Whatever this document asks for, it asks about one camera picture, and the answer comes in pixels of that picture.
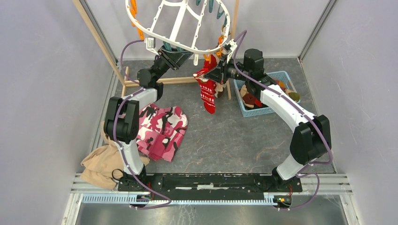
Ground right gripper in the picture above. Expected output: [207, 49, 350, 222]
[204, 54, 251, 85]

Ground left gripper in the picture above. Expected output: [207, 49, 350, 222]
[151, 44, 193, 81]

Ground tan brown striped sock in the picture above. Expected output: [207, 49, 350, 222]
[214, 83, 224, 98]

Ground teal clothespin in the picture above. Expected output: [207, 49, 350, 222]
[163, 42, 172, 52]

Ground orange clothespin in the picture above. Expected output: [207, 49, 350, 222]
[218, 35, 226, 47]
[129, 0, 138, 19]
[203, 53, 212, 63]

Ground white clip hanger frame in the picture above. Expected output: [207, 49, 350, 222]
[125, 0, 231, 55]

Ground red white patterned sock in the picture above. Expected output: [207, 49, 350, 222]
[203, 54, 218, 73]

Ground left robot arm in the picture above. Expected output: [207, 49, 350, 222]
[103, 47, 193, 191]

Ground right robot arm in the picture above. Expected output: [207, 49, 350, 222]
[201, 48, 333, 191]

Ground brown tan socks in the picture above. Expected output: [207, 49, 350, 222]
[239, 79, 300, 110]

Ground wooden hanger stand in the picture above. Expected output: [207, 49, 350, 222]
[70, 0, 241, 101]

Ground light blue plastic basket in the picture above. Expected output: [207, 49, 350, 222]
[233, 71, 297, 118]

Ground pink camouflage cloth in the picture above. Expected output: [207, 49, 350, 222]
[136, 103, 188, 162]

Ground beige cloth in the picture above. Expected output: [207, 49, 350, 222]
[80, 136, 151, 191]

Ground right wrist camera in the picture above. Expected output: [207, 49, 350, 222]
[221, 39, 237, 63]

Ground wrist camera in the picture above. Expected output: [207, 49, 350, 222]
[145, 37, 158, 55]
[221, 39, 237, 63]

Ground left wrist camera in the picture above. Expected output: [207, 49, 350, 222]
[145, 37, 158, 55]

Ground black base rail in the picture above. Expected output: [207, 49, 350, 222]
[116, 173, 303, 202]

